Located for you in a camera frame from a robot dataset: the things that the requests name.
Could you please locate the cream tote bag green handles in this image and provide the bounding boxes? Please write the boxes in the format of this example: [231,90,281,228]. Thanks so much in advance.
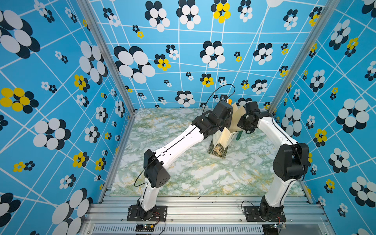
[207,103,245,159]

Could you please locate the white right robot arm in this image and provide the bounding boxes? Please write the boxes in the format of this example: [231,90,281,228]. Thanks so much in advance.
[238,112,309,221]

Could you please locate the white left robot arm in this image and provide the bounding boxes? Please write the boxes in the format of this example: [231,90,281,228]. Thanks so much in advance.
[137,107,233,220]

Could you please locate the right circuit board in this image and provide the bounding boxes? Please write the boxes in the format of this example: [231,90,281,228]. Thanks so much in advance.
[262,224,286,235]

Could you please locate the circuit board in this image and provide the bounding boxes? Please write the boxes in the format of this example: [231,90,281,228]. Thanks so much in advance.
[262,224,286,235]
[135,224,155,235]

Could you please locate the left circuit board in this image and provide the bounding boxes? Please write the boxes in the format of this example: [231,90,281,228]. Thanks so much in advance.
[135,224,155,235]

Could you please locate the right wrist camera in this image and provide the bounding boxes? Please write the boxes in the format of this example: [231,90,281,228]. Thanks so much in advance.
[244,101,260,115]

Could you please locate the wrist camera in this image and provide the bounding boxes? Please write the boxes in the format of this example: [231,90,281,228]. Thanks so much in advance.
[211,101,233,120]
[244,101,260,115]

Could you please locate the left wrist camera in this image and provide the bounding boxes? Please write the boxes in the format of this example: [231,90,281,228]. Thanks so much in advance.
[211,101,233,120]

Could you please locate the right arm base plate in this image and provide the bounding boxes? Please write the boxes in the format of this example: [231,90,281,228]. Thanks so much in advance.
[243,206,286,223]

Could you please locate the aluminium frame rail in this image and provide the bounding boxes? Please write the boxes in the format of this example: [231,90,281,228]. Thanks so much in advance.
[80,195,335,235]

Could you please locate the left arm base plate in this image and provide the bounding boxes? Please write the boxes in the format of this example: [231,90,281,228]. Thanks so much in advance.
[126,205,168,222]

